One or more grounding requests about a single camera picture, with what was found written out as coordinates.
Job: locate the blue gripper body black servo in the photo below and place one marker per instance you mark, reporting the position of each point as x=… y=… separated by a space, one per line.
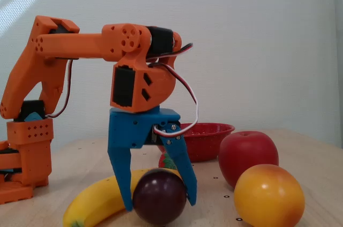
x=131 y=130

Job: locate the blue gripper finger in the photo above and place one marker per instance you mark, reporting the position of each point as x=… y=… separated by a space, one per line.
x=179 y=157
x=122 y=168

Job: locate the dark purple plum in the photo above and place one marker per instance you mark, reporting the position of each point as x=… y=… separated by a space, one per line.
x=159 y=197

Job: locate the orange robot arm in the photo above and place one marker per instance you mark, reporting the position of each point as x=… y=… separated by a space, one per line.
x=80 y=42

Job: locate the red speckled bowl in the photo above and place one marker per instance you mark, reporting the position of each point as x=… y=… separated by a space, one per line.
x=209 y=144

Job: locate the red strawberry with green leaves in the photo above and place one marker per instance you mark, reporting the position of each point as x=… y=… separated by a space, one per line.
x=165 y=161

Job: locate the yellow banana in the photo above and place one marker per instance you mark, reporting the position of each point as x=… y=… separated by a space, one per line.
x=99 y=200

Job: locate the red apple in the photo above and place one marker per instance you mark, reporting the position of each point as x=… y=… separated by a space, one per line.
x=246 y=154

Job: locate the orange yellow peach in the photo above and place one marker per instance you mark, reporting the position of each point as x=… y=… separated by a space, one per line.
x=268 y=197

